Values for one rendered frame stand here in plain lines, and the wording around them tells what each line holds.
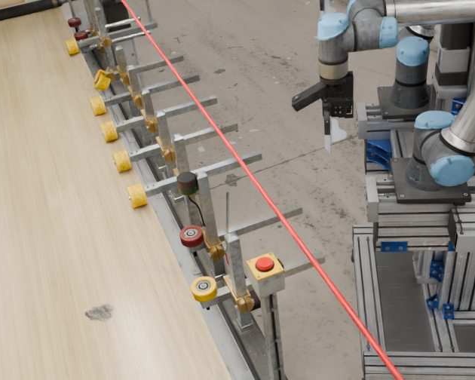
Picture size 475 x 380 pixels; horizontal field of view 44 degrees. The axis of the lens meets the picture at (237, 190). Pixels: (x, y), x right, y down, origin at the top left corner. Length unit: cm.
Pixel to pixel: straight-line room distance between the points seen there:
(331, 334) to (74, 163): 139
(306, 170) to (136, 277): 203
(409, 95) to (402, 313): 94
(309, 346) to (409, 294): 51
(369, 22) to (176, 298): 97
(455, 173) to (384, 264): 117
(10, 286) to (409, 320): 158
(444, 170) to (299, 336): 135
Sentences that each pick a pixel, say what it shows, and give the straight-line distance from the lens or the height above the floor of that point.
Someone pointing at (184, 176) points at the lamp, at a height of 117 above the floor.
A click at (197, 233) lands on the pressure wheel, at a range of 203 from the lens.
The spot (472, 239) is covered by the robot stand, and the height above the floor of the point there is 94.
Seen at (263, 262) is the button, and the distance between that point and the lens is 144.
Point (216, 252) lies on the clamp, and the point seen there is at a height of 86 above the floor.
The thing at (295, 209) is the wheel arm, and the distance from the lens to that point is 215.
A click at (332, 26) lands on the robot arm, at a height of 166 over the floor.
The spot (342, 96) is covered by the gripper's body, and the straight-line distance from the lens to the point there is 159.
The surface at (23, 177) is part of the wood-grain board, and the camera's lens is 256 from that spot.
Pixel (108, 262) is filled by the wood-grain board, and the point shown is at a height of 90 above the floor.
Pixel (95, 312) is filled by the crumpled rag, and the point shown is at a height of 91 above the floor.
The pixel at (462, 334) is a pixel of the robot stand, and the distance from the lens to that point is 265.
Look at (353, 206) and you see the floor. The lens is 349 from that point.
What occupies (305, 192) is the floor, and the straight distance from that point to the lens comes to 359.
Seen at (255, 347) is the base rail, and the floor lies 70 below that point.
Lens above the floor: 225
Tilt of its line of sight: 38 degrees down
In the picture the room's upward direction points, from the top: 8 degrees counter-clockwise
